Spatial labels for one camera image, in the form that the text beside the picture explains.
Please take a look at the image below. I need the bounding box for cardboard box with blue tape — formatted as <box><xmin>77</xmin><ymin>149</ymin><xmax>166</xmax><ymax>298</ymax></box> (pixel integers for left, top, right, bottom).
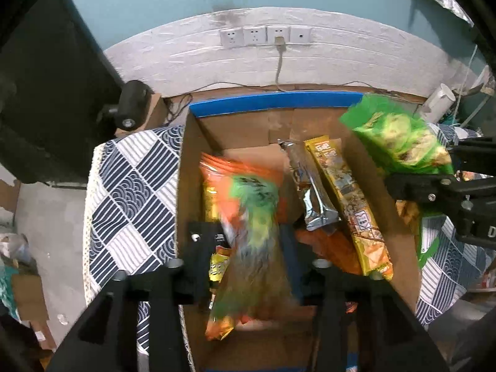
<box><xmin>174</xmin><ymin>91</ymin><xmax>423</xmax><ymax>372</ymax></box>

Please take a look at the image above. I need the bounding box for black cylindrical device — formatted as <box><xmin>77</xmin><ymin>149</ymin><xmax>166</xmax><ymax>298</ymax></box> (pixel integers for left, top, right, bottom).
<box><xmin>99</xmin><ymin>80</ymin><xmax>153</xmax><ymax>131</ymax></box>

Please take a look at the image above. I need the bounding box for cardboard box on floor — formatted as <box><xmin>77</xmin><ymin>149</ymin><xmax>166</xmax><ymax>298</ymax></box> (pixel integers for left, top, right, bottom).
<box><xmin>10</xmin><ymin>273</ymin><xmax>49</xmax><ymax>322</ymax></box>

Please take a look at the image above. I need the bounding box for grey plug with cable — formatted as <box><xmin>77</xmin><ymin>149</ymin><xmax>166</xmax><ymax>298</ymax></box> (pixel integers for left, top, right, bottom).
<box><xmin>273</xmin><ymin>36</ymin><xmax>289</xmax><ymax>93</ymax></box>

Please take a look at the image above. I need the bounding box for small yellow snack packet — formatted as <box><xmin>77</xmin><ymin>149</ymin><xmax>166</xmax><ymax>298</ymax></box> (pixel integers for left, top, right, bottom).
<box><xmin>202</xmin><ymin>184</ymin><xmax>233</xmax><ymax>293</ymax></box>

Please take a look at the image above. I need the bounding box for white wall socket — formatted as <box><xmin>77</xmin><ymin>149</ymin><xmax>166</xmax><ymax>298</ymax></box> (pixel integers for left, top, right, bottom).
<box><xmin>267</xmin><ymin>25</ymin><xmax>290</xmax><ymax>45</ymax></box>
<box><xmin>290</xmin><ymin>26</ymin><xmax>312</xmax><ymax>45</ymax></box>
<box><xmin>243</xmin><ymin>26</ymin><xmax>267</xmax><ymax>46</ymax></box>
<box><xmin>219</xmin><ymin>28</ymin><xmax>244</xmax><ymax>49</ymax></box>

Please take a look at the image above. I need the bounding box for silver brown snack packet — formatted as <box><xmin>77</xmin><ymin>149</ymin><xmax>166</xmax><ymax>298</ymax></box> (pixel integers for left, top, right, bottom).
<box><xmin>279</xmin><ymin>139</ymin><xmax>342</xmax><ymax>235</ymax></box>

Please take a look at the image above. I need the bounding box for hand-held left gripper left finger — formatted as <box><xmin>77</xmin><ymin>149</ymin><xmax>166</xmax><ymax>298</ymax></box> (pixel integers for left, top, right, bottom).
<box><xmin>46</xmin><ymin>221</ymin><xmax>233</xmax><ymax>372</ymax></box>

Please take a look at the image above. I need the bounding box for black cable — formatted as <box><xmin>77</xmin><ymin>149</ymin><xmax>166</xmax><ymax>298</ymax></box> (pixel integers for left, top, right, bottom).
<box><xmin>165</xmin><ymin>81</ymin><xmax>249</xmax><ymax>125</ymax></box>

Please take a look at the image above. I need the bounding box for clear plastic bag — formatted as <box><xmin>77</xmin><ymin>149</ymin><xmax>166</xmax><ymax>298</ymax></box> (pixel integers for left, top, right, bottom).
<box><xmin>0</xmin><ymin>223</ymin><xmax>39</xmax><ymax>276</ymax></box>

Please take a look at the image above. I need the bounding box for orange and green snack packet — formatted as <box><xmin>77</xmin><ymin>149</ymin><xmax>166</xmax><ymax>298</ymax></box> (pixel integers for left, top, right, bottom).
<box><xmin>199</xmin><ymin>153</ymin><xmax>299</xmax><ymax>342</ymax></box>

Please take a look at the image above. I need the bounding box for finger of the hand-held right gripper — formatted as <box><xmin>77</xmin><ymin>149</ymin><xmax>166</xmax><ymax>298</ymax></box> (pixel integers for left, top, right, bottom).
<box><xmin>444</xmin><ymin>135</ymin><xmax>496</xmax><ymax>156</ymax></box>
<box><xmin>385</xmin><ymin>171</ymin><xmax>479</xmax><ymax>219</ymax></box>

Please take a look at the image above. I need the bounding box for blue white patterned tablecloth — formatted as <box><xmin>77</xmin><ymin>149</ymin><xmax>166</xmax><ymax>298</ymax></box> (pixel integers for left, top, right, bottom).
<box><xmin>83</xmin><ymin>124</ymin><xmax>496</xmax><ymax>353</ymax></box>

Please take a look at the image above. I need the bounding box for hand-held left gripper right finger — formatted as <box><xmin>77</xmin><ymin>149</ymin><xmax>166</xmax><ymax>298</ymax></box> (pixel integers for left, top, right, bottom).
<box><xmin>279</xmin><ymin>223</ymin><xmax>450</xmax><ymax>372</ymax></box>

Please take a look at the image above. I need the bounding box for long yellow snack packet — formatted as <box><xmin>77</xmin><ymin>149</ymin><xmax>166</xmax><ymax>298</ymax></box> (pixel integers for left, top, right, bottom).
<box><xmin>304</xmin><ymin>135</ymin><xmax>394</xmax><ymax>280</ymax></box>

